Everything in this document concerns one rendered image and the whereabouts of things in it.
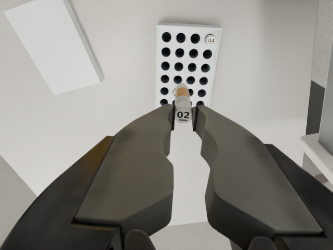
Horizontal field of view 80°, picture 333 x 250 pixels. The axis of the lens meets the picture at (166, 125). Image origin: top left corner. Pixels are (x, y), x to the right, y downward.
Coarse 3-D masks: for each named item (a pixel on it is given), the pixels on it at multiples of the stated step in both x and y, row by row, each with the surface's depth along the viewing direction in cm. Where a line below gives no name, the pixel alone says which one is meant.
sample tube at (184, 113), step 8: (176, 88) 16; (184, 88) 15; (176, 96) 14; (184, 96) 14; (176, 104) 13; (184, 104) 13; (176, 112) 12; (184, 112) 12; (192, 112) 13; (176, 120) 13; (184, 120) 13
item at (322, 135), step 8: (328, 72) 24; (328, 80) 24; (328, 88) 24; (328, 96) 25; (328, 104) 25; (328, 112) 25; (328, 120) 26; (320, 128) 28; (328, 128) 26; (320, 136) 28; (328, 136) 26; (328, 144) 27
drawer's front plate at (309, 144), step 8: (304, 136) 31; (312, 136) 30; (304, 144) 30; (312, 144) 29; (320, 144) 28; (312, 152) 28; (320, 152) 27; (328, 152) 27; (312, 160) 28; (320, 160) 26; (328, 160) 26; (320, 168) 27; (328, 168) 25; (328, 176) 25
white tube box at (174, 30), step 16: (160, 32) 26; (176, 32) 26; (192, 32) 26; (208, 32) 26; (160, 48) 27; (176, 48) 27; (192, 48) 27; (208, 48) 27; (160, 64) 28; (176, 64) 31; (192, 64) 31; (208, 64) 30; (160, 80) 30; (176, 80) 31; (192, 80) 31; (208, 80) 29; (160, 96) 31; (192, 96) 31; (208, 96) 31
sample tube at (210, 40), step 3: (207, 36) 26; (210, 36) 25; (213, 36) 25; (207, 39) 25; (210, 39) 25; (213, 39) 25; (207, 42) 25; (210, 42) 25; (213, 42) 25; (210, 45) 25
